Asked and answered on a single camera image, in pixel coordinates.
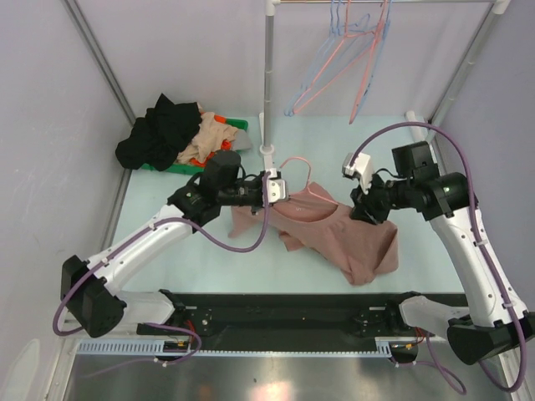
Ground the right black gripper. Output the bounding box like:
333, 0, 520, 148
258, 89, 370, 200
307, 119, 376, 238
349, 171, 413, 226

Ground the pink hanger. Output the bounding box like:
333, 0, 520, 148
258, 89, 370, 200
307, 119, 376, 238
278, 156, 338, 205
349, 0, 390, 125
292, 0, 385, 116

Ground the pink t shirt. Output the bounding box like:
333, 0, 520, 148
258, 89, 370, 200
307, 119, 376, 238
227, 181, 399, 287

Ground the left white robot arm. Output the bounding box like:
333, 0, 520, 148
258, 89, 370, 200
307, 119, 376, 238
52, 150, 287, 338

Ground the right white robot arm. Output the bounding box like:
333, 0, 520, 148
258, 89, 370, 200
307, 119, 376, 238
342, 141, 534, 365

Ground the blue hanger left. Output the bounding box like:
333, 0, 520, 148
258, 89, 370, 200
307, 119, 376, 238
283, 0, 373, 117

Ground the blue hanger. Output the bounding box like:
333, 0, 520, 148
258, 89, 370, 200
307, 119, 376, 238
354, 0, 394, 118
283, 0, 373, 117

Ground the blue hanger right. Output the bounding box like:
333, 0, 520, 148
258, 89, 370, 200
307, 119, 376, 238
354, 0, 394, 118

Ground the grey garment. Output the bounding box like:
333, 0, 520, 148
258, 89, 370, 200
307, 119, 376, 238
230, 129, 252, 153

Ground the orange garment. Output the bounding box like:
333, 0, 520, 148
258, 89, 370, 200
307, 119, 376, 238
188, 114, 233, 170

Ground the green plastic bin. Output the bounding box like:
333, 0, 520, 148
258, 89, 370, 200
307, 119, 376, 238
165, 113, 248, 175

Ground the beige garment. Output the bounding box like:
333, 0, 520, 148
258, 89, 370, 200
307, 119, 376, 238
175, 111, 242, 166

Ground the black garment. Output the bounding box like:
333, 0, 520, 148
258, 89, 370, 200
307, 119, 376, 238
115, 94, 201, 171

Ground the white clothes rack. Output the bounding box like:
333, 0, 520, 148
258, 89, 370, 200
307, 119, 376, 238
259, 0, 510, 171

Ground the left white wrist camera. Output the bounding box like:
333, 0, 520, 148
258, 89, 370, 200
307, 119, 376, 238
263, 168, 290, 205

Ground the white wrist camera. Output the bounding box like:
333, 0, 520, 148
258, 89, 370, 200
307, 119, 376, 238
342, 153, 375, 194
263, 168, 290, 205

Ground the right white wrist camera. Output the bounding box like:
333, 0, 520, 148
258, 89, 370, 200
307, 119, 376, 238
342, 153, 375, 194

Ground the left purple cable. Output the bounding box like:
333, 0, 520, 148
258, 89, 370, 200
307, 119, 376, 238
52, 170, 273, 379

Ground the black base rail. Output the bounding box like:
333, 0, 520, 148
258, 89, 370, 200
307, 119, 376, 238
136, 292, 441, 353

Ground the white cable duct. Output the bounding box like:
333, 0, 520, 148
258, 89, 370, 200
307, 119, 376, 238
77, 339, 392, 358

